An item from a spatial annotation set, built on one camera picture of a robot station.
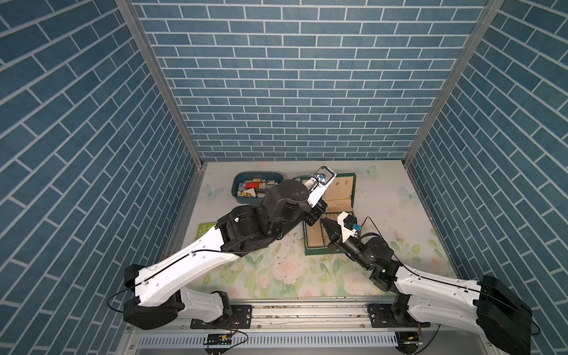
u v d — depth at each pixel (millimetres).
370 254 566
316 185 429
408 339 706
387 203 1045
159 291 370
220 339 718
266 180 1116
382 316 731
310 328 725
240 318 737
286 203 369
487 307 414
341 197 935
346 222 600
